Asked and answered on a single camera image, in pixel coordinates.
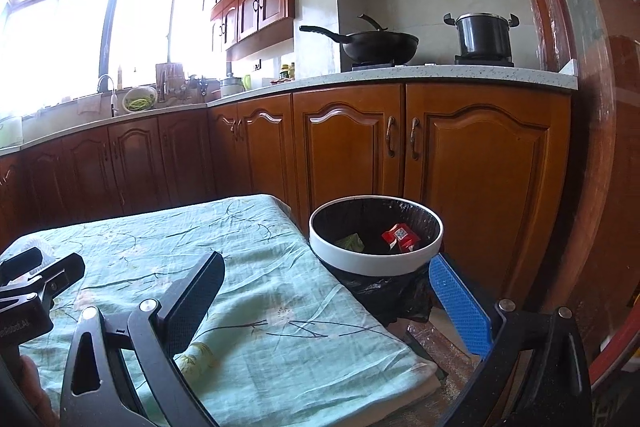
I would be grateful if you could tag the wooden door frame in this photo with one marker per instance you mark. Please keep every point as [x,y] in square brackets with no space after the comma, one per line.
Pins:
[590,107]

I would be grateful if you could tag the group of seasoning jars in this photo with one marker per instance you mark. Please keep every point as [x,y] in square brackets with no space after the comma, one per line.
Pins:
[286,72]

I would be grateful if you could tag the green cup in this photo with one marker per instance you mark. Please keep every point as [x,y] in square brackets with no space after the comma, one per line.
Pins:
[247,82]

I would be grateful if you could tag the white rimmed bin black liner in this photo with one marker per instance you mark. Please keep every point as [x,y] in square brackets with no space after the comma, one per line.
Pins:
[375,262]

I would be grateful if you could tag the black wok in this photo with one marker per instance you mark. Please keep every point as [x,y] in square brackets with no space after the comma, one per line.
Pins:
[380,44]

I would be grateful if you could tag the white lidded pot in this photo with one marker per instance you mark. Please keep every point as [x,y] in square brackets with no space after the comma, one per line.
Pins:
[231,86]

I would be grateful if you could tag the crinkled green wrapper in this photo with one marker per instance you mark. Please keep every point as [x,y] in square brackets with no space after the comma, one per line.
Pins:
[350,242]

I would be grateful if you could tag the knife rack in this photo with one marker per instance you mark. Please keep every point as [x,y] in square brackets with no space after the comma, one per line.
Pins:
[170,79]

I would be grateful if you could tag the colander with green vegetables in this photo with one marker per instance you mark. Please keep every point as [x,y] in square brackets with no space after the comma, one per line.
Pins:
[140,99]

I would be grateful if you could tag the person's left hand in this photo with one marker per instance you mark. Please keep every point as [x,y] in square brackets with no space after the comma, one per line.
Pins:
[35,392]

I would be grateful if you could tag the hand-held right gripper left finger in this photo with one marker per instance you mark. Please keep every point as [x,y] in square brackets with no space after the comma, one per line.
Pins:
[197,292]

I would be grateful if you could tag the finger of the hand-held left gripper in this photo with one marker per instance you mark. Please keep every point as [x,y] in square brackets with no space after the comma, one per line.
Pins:
[62,272]
[22,263]

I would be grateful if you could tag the pink dishcloth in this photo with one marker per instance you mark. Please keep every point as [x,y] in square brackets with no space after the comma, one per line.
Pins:
[89,105]

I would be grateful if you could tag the kitchen window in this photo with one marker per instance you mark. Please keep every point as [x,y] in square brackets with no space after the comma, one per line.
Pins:
[90,37]

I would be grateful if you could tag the speckled white countertop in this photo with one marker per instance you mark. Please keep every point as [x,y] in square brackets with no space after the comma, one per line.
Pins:
[400,77]

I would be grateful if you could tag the black stock pot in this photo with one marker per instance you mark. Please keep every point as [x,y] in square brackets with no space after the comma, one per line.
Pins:
[482,34]

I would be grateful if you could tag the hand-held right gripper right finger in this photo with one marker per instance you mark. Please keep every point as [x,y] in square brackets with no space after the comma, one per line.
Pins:
[460,302]

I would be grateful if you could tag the wooden base cabinets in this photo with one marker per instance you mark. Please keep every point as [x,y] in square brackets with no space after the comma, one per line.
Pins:
[350,147]

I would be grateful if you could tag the chrome sink faucet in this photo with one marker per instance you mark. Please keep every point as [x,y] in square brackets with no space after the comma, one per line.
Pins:
[107,89]

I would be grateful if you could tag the red foil pouch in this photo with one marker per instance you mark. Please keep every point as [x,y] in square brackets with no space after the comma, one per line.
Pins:
[401,238]

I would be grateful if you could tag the gas stove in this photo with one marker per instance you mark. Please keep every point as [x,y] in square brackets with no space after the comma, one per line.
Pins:
[430,63]

